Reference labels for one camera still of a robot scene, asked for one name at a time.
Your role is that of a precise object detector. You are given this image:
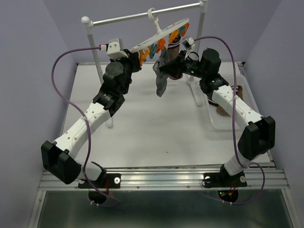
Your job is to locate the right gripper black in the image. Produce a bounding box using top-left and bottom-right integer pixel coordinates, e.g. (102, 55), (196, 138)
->
(159, 50), (207, 79)

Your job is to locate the grey sock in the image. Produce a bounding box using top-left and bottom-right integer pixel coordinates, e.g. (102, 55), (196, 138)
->
(159, 48), (170, 64)
(152, 60), (168, 97)

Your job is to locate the white round clip hanger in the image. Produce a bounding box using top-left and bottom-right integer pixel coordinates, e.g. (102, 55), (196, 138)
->
(130, 8), (190, 55)

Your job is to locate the beige striped sock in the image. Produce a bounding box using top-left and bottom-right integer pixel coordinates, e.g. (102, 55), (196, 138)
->
(167, 35), (182, 61)

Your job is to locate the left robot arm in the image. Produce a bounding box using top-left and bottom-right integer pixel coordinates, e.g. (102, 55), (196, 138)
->
(41, 49), (141, 184)

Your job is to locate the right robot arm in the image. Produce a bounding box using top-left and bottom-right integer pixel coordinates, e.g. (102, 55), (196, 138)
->
(160, 48), (276, 185)

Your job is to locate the teal clothespin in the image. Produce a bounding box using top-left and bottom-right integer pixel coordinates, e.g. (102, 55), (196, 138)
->
(148, 44), (158, 59)

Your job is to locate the white clothes rack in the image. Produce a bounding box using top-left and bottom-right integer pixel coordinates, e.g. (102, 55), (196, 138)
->
(80, 0), (209, 129)

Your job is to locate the white plastic basket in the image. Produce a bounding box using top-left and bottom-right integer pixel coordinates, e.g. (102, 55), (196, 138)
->
(204, 74), (256, 131)

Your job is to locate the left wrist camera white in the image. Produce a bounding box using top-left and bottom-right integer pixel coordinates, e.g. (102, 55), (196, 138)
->
(99, 38), (128, 60)

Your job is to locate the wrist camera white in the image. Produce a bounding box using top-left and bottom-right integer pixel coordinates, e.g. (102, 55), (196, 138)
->
(182, 38), (195, 58)
(99, 38), (128, 60)

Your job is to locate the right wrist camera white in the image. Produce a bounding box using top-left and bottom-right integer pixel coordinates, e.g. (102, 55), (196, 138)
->
(182, 38), (195, 58)

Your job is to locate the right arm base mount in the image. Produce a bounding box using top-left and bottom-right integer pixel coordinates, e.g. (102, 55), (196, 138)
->
(201, 172), (247, 189)

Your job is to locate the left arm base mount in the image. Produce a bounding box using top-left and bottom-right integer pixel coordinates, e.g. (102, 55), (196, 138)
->
(78, 161), (122, 189)

